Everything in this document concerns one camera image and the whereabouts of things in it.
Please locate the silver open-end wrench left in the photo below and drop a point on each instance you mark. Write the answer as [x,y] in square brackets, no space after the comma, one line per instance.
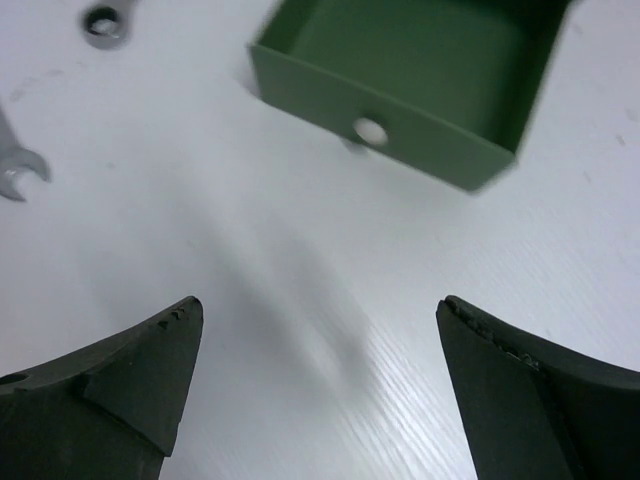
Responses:
[17,159]

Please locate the green bottom drawer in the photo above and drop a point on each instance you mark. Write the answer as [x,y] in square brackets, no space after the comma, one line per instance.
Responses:
[445,87]

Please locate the silver ring wrench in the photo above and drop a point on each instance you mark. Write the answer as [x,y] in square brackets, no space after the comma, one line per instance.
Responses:
[105,25]

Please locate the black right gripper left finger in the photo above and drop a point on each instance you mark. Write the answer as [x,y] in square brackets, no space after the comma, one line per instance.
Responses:
[110,410]

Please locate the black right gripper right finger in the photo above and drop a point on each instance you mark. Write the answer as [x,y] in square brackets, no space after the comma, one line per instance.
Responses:
[532,409]

